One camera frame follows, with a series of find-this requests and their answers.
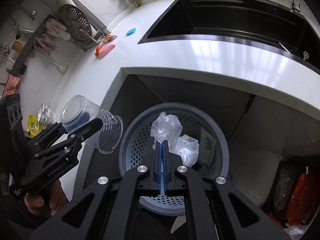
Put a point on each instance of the black kitchen sink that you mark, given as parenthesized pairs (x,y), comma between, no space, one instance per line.
(257,23)

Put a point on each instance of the pink silicone bowl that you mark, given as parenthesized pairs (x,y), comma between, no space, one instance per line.
(104,50)

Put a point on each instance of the person's left hand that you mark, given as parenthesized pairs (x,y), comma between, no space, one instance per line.
(48,203)

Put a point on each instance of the steel lid rack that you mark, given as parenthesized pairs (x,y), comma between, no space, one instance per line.
(85,41)

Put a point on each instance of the clear plastic bag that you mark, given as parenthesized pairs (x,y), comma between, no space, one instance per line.
(168,128)

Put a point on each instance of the white bottle brush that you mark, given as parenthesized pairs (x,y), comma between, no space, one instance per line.
(61,68)

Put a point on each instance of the mauve hanging cloth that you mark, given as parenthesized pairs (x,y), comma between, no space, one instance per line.
(41,42)

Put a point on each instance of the stacked patterned ceramic bowls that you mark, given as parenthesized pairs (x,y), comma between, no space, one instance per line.
(45,115)

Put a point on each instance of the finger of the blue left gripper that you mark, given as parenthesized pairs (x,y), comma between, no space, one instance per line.
(66,128)
(89,128)

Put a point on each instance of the perforated steel steamer tray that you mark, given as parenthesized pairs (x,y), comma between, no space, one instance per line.
(73,18)

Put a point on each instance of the beige hanging cloth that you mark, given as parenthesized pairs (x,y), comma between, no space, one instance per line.
(57,29)

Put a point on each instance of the red patterned snack wrapper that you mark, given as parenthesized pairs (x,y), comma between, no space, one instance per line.
(108,38)

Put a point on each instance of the blue silicone brush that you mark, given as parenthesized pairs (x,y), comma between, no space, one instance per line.
(131,31)

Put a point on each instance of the pink sponge cloth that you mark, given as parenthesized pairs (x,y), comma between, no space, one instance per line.
(11,85)

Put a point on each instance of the clear plastic cup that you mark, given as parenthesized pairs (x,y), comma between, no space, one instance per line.
(105,128)

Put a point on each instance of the small chrome water tap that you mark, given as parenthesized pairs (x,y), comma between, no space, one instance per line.
(295,7)

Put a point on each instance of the yellow green detergent pouch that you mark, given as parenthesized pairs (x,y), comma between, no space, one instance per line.
(34,127)

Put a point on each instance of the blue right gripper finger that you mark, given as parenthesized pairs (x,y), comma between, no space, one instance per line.
(160,166)
(166,166)

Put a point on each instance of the orange peel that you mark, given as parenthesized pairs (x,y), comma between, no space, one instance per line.
(97,50)

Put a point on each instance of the dark wall utensil rail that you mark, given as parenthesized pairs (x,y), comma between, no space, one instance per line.
(26,50)

